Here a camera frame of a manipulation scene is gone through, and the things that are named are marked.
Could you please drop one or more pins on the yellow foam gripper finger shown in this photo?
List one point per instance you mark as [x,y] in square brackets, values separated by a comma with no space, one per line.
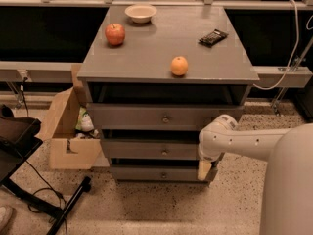
[204,169]

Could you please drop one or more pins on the orange fruit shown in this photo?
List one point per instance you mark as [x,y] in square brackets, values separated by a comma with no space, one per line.
[179,66]

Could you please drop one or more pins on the white green plush toy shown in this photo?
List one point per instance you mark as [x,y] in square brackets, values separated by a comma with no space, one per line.
[84,122]

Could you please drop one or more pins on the black chair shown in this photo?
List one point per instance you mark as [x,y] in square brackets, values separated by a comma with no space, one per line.
[17,140]

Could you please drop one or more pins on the white bowl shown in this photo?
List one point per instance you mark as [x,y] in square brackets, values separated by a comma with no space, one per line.
[141,13]

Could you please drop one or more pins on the grey drawer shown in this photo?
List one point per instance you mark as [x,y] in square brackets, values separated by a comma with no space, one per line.
[150,149]
[140,173]
[157,116]

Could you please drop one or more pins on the grey top drawer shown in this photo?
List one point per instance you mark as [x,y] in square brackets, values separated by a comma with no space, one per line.
[157,116]

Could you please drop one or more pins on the white shoe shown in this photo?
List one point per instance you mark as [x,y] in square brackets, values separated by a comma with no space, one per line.
[5,215]

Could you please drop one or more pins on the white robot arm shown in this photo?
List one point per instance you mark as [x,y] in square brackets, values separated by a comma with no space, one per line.
[287,200]

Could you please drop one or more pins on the cardboard box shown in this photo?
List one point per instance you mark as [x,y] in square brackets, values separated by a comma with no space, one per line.
[58,127]

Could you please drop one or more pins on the grey bottom drawer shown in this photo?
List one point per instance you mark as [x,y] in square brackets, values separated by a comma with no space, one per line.
[140,173]

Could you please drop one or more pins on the black stand leg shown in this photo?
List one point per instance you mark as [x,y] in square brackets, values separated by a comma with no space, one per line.
[59,214]

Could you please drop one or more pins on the red apple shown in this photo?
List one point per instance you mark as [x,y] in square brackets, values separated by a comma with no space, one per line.
[115,34]

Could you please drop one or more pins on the grey wooden drawer cabinet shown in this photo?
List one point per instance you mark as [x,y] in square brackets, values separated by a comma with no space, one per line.
[138,71]

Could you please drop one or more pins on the black snack packet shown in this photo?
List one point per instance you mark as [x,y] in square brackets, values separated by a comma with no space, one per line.
[213,38]

